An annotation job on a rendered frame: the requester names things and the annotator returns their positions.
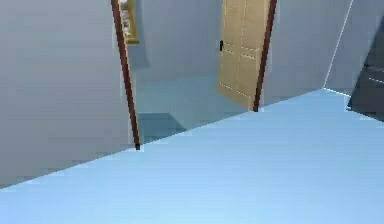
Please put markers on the tan panelled room door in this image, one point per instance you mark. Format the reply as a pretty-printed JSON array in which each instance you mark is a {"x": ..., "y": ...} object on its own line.
[{"x": 241, "y": 50}]

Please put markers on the dark grey cabinet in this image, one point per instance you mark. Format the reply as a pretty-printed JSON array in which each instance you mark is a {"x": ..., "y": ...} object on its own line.
[{"x": 370, "y": 90}]

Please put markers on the dark red door frame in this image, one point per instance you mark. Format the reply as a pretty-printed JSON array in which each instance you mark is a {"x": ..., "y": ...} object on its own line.
[{"x": 128, "y": 83}]

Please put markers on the gold framed wall picture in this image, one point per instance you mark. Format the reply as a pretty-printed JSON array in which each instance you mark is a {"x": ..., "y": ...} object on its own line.
[{"x": 128, "y": 20}]

